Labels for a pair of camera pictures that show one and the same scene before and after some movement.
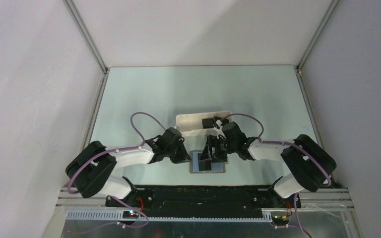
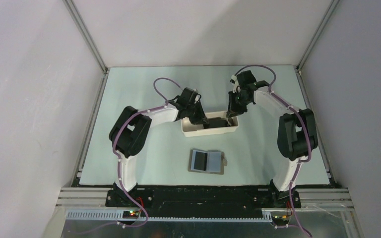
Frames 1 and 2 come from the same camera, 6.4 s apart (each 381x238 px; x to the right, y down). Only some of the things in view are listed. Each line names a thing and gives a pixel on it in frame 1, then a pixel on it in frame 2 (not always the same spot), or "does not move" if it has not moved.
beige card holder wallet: x=216 y=166 does not move
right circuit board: x=283 y=218 does not move
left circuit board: x=130 y=214 does not move
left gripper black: x=183 y=156 to x=202 y=118
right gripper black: x=213 y=142 to x=233 y=110
